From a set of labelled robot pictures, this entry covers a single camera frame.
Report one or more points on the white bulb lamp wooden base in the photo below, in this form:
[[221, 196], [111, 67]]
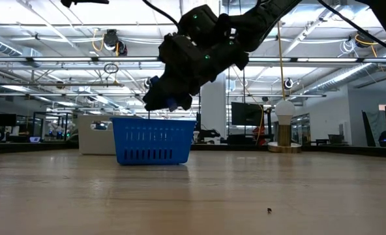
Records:
[[284, 112]]

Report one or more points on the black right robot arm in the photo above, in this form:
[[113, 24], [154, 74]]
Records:
[[261, 19]]

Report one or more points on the red orange distant object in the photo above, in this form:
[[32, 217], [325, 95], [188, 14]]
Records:
[[259, 134]]

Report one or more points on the beige plastic bin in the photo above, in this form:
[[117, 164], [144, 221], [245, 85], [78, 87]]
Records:
[[95, 140]]

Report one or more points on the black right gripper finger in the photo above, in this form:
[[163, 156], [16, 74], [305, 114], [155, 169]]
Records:
[[163, 96]]

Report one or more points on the silver ventilation duct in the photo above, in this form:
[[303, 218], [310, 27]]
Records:
[[343, 76], [0, 45]]

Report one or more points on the white square pillar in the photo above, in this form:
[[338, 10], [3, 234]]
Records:
[[213, 111]]

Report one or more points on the dark blue plastic item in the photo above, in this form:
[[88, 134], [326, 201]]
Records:
[[154, 81]]

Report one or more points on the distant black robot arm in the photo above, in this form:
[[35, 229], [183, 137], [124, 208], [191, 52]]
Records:
[[209, 134]]

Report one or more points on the grey hanging tarp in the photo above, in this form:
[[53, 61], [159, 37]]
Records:
[[375, 127]]

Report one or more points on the long ceiling light bar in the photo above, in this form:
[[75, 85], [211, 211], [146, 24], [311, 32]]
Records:
[[66, 59]]

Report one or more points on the dark distant chair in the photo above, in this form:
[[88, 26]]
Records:
[[335, 139]]

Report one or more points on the low black aluminium frame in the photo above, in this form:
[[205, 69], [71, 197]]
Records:
[[49, 113]]

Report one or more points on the black monitor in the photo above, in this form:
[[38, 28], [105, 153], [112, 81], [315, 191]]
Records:
[[245, 114]]

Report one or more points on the blue plastic basket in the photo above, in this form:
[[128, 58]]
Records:
[[152, 140]]

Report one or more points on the black table border rail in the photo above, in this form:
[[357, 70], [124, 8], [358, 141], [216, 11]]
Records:
[[343, 150]]

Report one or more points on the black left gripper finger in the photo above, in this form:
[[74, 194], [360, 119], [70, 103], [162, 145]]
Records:
[[82, 1]]

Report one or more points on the small dark distant monitor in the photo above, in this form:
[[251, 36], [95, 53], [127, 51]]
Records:
[[4, 120]]

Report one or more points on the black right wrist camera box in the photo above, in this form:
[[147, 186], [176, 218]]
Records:
[[199, 23]]

